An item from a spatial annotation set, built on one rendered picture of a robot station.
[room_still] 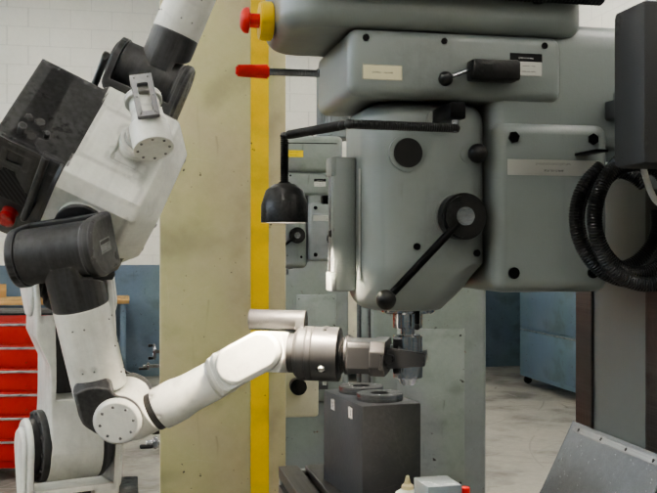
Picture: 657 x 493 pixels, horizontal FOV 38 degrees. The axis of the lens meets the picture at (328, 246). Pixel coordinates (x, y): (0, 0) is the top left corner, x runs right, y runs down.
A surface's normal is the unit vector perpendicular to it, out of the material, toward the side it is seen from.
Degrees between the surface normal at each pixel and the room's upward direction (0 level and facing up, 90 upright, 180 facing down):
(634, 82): 90
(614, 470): 63
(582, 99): 90
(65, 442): 81
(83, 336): 103
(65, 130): 59
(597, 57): 90
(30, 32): 90
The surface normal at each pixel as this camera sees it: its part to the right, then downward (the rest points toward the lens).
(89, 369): 0.03, 0.22
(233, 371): -0.16, -0.12
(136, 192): 0.43, -0.52
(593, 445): -0.87, -0.45
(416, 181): 0.21, 0.00
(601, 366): -0.98, 0.00
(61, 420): 0.50, -0.14
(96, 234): 0.98, -0.14
